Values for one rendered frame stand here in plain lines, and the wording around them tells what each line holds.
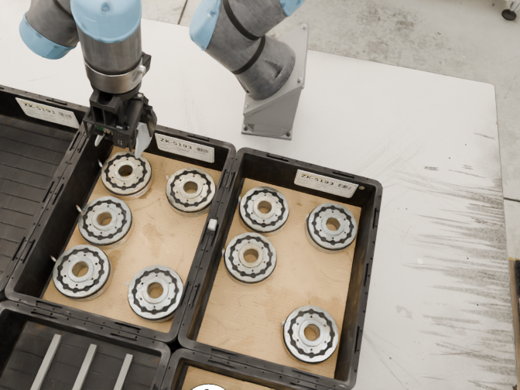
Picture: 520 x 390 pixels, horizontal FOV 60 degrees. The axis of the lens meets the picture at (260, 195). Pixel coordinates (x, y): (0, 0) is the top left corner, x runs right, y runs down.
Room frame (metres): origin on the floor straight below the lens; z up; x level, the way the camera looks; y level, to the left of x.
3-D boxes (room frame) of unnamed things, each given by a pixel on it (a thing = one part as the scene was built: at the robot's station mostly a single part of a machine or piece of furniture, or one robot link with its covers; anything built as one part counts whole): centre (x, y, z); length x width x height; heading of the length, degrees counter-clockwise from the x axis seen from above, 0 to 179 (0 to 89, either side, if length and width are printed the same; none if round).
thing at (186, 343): (0.28, -0.07, 0.92); 0.40 x 0.30 x 0.02; 175
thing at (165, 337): (0.30, 0.23, 0.92); 0.40 x 0.30 x 0.02; 175
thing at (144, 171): (0.42, 0.28, 0.86); 0.10 x 0.10 x 0.01
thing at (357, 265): (0.28, -0.07, 0.87); 0.40 x 0.30 x 0.11; 175
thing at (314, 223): (0.38, -0.16, 0.86); 0.10 x 0.10 x 0.01
